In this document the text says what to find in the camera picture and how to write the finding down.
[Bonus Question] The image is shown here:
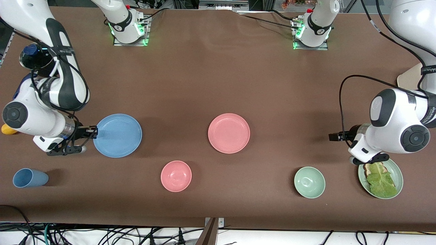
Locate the blue plate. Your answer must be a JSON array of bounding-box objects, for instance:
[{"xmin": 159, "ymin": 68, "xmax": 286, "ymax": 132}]
[{"xmin": 93, "ymin": 114, "xmax": 142, "ymax": 158}]

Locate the pink plate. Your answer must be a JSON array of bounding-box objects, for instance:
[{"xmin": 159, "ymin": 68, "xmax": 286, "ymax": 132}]
[{"xmin": 208, "ymin": 113, "xmax": 250, "ymax": 154}]

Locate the toasted bread slice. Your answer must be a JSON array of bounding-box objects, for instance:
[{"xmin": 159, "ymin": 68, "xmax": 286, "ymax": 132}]
[{"xmin": 363, "ymin": 163, "xmax": 385, "ymax": 177}]

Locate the green lettuce leaf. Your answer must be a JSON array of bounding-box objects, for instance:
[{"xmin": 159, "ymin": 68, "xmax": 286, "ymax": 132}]
[{"xmin": 366, "ymin": 162, "xmax": 398, "ymax": 198}]

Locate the blue cup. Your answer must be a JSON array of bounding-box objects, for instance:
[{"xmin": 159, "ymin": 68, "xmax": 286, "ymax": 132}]
[{"xmin": 13, "ymin": 168, "xmax": 49, "ymax": 188}]

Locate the green plate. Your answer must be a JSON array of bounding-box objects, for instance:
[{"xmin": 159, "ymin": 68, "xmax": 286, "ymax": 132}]
[{"xmin": 358, "ymin": 158, "xmax": 404, "ymax": 199}]

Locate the small green bowl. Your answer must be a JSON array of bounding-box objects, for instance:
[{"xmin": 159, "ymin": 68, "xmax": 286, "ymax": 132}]
[{"xmin": 294, "ymin": 166, "xmax": 326, "ymax": 199}]

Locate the black pot with glass lid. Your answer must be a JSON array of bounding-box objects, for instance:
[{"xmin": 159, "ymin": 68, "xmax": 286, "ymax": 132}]
[{"xmin": 19, "ymin": 44, "xmax": 57, "ymax": 77}]

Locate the beige cutting board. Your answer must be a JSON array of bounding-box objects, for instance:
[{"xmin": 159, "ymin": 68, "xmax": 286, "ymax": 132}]
[{"xmin": 397, "ymin": 63, "xmax": 426, "ymax": 91}]

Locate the small pink bowl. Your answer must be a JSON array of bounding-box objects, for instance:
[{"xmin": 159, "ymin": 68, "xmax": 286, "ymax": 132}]
[{"xmin": 160, "ymin": 160, "xmax": 192, "ymax": 192}]

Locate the brown table cover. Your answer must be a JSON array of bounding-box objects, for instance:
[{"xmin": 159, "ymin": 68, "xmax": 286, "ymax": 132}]
[{"xmin": 0, "ymin": 6, "xmax": 436, "ymax": 232}]

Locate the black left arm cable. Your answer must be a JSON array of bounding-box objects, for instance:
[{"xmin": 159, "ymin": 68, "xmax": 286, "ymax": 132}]
[{"xmin": 339, "ymin": 0, "xmax": 436, "ymax": 147}]

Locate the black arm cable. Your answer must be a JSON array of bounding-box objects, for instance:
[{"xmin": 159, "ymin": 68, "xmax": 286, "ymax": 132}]
[
  {"xmin": 339, "ymin": 0, "xmax": 436, "ymax": 147},
  {"xmin": 0, "ymin": 17, "xmax": 92, "ymax": 147}
]

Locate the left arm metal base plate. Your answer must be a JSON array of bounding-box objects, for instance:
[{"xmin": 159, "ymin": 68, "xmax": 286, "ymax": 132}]
[{"xmin": 293, "ymin": 19, "xmax": 328, "ymax": 51}]

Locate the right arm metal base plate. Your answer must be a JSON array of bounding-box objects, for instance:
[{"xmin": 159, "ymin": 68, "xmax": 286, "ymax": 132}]
[{"xmin": 113, "ymin": 15, "xmax": 150, "ymax": 46}]

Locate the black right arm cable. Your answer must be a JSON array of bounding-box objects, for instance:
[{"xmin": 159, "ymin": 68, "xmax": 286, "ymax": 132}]
[{"xmin": 0, "ymin": 17, "xmax": 92, "ymax": 147}]

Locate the black base cable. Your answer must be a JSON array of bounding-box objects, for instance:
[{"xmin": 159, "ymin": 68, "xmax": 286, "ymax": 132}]
[
  {"xmin": 138, "ymin": 7, "xmax": 171, "ymax": 22},
  {"xmin": 238, "ymin": 10, "xmax": 300, "ymax": 31}
]

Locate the silver table bracket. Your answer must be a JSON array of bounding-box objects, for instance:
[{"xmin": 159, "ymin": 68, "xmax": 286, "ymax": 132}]
[{"xmin": 204, "ymin": 217, "xmax": 224, "ymax": 229}]

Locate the dark camera mount pole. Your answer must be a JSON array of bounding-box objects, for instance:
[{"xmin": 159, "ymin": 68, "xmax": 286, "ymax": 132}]
[{"xmin": 195, "ymin": 218, "xmax": 219, "ymax": 245}]

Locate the silver metal frame beam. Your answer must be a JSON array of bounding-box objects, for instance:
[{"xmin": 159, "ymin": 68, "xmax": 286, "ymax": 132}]
[{"xmin": 199, "ymin": 0, "xmax": 249, "ymax": 11}]

